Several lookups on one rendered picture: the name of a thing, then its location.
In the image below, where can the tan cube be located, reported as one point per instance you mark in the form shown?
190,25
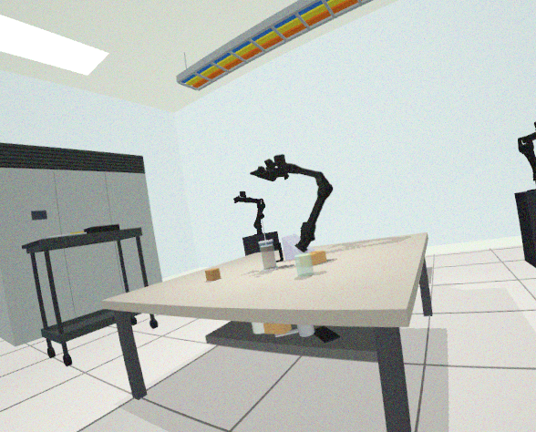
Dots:
213,274

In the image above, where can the tan rectangular box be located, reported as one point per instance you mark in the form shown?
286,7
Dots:
318,257
276,328

